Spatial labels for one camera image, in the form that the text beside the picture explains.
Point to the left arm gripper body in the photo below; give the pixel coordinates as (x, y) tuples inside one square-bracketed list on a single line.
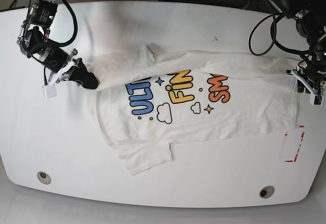
[(311, 74)]

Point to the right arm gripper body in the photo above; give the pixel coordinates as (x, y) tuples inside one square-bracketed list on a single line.
[(60, 66)]

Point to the white printed t-shirt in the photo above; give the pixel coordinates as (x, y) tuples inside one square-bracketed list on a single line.
[(145, 102)]

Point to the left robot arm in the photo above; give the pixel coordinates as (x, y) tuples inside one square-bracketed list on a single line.
[(309, 16)]

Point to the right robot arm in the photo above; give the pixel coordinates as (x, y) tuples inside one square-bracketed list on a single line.
[(34, 42)]

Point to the red tape rectangle marking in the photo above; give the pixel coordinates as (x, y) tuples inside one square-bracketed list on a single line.
[(292, 144)]

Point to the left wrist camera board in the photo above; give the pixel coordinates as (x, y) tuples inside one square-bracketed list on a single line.
[(316, 99)]

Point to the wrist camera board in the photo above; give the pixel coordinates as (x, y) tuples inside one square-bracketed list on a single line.
[(49, 91), (316, 99)]

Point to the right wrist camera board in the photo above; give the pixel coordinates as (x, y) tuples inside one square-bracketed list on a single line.
[(49, 91)]

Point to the left table cable grommet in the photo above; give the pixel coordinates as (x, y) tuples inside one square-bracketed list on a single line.
[(44, 178)]

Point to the table cable grommet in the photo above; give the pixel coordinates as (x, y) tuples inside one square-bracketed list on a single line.
[(267, 192), (44, 178)]

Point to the right table cable grommet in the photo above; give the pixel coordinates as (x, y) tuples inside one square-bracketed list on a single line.
[(267, 192)]

